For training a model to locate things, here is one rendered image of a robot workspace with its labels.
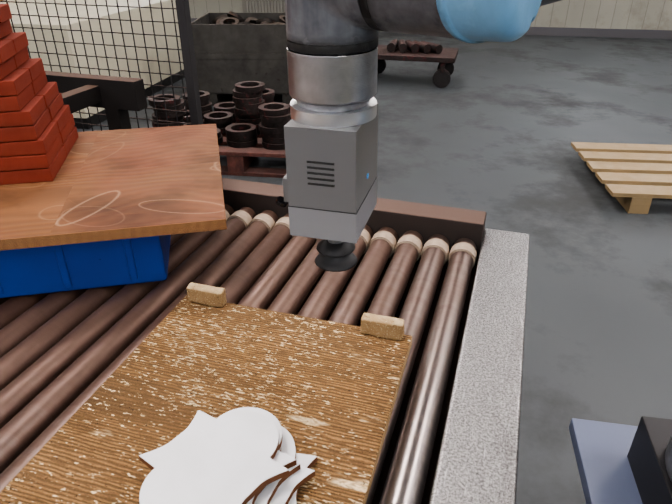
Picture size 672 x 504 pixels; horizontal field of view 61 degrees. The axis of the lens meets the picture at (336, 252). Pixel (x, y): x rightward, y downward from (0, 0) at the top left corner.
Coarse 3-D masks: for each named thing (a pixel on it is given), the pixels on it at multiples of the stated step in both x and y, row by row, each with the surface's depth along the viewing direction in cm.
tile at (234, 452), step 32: (224, 416) 60; (256, 416) 60; (160, 448) 56; (192, 448) 56; (224, 448) 56; (256, 448) 56; (160, 480) 53; (192, 480) 53; (224, 480) 53; (256, 480) 53
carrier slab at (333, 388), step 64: (192, 320) 81; (256, 320) 81; (320, 320) 81; (128, 384) 70; (192, 384) 70; (256, 384) 70; (320, 384) 70; (384, 384) 70; (64, 448) 61; (128, 448) 61; (320, 448) 61
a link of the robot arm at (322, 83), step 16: (288, 64) 46; (304, 64) 45; (320, 64) 44; (336, 64) 44; (352, 64) 44; (368, 64) 45; (288, 80) 48; (304, 80) 45; (320, 80) 45; (336, 80) 44; (352, 80) 45; (368, 80) 46; (304, 96) 46; (320, 96) 45; (336, 96) 45; (352, 96) 46; (368, 96) 47
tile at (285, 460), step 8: (240, 408) 62; (248, 408) 62; (256, 408) 62; (208, 416) 61; (272, 416) 61; (280, 424) 60; (280, 432) 59; (280, 440) 58; (280, 456) 56; (288, 456) 56; (288, 464) 56; (296, 464) 56; (256, 496) 53
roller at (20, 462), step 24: (264, 216) 114; (240, 240) 106; (216, 264) 98; (168, 312) 86; (144, 336) 81; (120, 360) 76; (96, 384) 72; (72, 408) 69; (48, 432) 65; (24, 456) 62; (0, 480) 60
